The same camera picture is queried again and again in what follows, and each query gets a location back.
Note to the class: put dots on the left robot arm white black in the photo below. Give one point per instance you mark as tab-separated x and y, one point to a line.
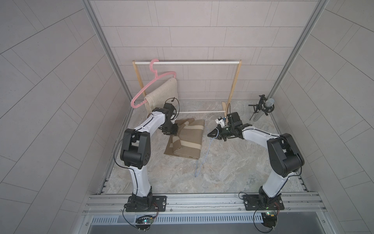
136	152

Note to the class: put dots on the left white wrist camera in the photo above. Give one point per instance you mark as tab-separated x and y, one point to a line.
222	122

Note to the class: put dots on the circuit board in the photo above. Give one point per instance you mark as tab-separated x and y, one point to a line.
143	223
270	220

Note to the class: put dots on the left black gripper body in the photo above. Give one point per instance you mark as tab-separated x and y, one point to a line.
167	128

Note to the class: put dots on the right circuit board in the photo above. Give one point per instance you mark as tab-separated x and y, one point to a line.
270	220

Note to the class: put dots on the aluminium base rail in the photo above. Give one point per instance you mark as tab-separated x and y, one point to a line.
203	203

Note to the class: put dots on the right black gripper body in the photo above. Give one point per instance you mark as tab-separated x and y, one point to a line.
226	133

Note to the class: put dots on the left aluminium corner post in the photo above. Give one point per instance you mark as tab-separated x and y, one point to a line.
104	43

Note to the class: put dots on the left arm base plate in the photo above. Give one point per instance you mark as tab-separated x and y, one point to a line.
159	202

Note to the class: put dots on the wooden clothes rack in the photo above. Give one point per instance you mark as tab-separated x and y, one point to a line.
192	86

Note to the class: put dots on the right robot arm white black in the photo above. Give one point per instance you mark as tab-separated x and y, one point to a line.
284	156

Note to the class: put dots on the microphone on black stand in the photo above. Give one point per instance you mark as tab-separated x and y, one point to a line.
264	107

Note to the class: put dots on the left circuit board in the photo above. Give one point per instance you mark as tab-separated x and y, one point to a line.
143	223

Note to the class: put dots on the cream beige scarf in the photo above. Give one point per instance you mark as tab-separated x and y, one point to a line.
158	97

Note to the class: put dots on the pink plastic hanger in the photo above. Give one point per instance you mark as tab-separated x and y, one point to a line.
156	78

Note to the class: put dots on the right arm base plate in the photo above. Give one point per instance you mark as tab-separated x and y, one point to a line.
263	202

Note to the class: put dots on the brown plaid scarf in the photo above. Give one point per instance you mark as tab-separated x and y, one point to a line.
188	141

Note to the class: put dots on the aluminium corner post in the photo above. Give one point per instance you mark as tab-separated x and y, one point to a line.
318	10
104	43

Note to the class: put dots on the right aluminium corner post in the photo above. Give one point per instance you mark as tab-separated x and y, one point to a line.
318	10

